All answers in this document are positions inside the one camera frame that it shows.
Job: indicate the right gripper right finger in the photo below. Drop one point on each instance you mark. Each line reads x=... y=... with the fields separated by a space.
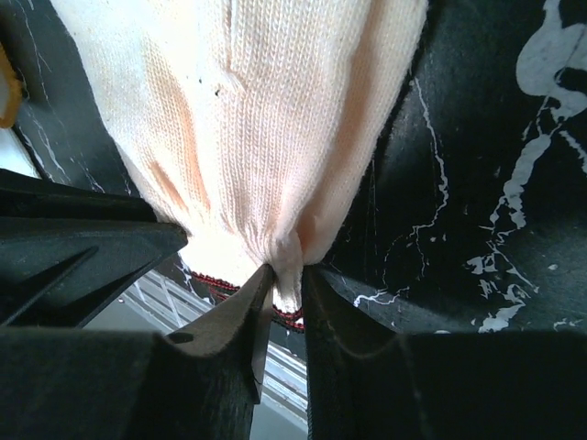
x=366 y=381

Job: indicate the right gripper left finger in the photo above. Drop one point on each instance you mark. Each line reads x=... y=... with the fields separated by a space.
x=199 y=382

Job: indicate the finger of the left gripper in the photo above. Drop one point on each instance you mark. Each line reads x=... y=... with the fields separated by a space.
x=67 y=253

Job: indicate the white glove orange cuff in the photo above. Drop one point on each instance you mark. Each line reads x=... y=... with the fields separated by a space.
x=11 y=92

